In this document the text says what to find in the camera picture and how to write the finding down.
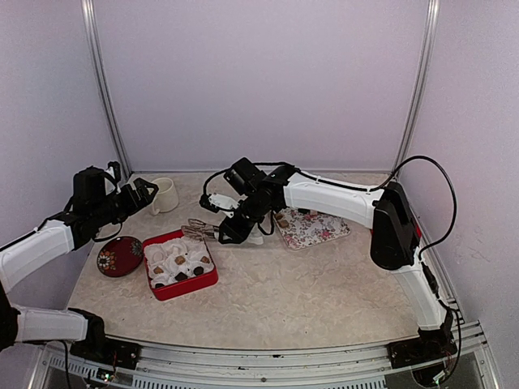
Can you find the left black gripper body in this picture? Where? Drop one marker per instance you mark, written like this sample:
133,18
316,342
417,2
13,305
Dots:
121,210

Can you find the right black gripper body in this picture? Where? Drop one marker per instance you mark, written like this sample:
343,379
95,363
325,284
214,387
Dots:
254,211

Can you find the metal serving tongs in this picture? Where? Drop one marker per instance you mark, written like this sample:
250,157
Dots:
200,230

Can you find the red chocolate box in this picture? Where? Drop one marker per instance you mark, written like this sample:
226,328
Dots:
176,265

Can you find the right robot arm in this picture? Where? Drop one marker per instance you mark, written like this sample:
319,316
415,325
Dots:
384,210

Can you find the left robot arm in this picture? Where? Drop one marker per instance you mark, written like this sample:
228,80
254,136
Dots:
98,200

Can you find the cream ceramic mug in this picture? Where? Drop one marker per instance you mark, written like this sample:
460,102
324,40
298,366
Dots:
166,199

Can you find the floral rectangular tray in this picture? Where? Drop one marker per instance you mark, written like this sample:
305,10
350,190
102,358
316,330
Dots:
301,229

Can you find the red floral round tin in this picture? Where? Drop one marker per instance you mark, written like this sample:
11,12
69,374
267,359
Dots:
120,256

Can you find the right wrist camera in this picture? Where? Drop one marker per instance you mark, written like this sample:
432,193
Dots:
218,203

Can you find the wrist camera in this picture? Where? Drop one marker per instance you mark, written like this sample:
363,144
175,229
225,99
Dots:
218,203
113,173

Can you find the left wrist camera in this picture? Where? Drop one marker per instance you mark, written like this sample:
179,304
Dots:
113,173

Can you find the front aluminium rail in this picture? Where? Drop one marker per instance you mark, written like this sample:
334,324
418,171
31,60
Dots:
174,366

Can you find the left aluminium frame post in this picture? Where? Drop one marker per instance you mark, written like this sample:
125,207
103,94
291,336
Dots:
94,44

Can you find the aluminium frame post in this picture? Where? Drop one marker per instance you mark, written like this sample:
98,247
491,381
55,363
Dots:
94,44
424,61

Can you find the right aluminium frame post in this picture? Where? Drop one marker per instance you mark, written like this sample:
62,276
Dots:
424,61

